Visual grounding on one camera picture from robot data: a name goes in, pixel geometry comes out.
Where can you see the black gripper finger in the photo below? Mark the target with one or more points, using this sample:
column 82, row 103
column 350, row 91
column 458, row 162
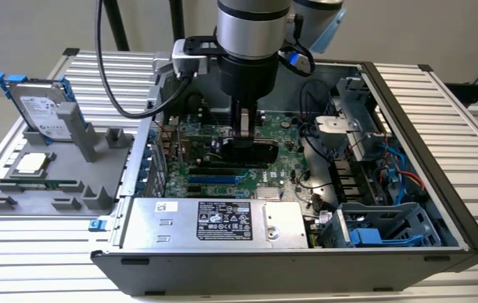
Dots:
column 236, row 120

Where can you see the green graphics card black shroud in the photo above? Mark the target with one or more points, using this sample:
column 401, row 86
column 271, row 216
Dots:
column 256, row 151

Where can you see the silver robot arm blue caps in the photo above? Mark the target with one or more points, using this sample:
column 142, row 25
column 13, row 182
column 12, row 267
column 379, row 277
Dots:
column 252, row 31

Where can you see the round coin battery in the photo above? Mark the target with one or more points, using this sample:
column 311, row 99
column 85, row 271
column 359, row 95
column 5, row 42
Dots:
column 286, row 123

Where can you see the green motherboard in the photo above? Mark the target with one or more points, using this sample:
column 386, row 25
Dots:
column 289, row 164

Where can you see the blue expansion slot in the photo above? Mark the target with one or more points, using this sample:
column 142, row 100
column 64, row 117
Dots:
column 213, row 180

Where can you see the black vertical pole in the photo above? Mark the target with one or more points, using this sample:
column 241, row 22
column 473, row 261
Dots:
column 117, row 25
column 177, row 19

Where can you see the small silver heatsink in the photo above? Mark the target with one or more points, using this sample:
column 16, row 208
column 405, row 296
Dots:
column 269, row 193

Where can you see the grey metal drive bay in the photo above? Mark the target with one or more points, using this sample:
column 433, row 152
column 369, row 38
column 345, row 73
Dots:
column 347, row 126

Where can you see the silver power supply unit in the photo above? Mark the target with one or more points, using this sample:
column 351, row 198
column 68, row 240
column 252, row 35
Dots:
column 180, row 227

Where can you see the grey metal disk cage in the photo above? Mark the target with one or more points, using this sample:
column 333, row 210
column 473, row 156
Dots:
column 373, row 208

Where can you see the grey plastic parts rack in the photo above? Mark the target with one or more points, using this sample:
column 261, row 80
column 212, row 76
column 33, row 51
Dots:
column 66, row 170

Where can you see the blue plastic case latch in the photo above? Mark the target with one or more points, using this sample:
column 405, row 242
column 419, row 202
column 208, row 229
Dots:
column 96, row 224

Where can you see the hard disk in blue carrier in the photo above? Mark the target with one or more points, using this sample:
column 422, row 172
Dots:
column 36, row 110

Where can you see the blue disk carrier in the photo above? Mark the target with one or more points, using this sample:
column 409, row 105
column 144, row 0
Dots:
column 365, row 236

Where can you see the black grey PC case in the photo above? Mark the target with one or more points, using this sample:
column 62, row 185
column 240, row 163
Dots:
column 264, row 274

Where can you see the silver CPU chip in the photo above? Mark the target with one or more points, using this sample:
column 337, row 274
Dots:
column 32, row 163

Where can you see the green RAM stick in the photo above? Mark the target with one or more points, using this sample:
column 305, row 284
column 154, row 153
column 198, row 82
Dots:
column 36, row 182

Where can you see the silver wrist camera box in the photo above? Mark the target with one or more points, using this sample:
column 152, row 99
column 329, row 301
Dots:
column 188, row 60
column 297, row 61

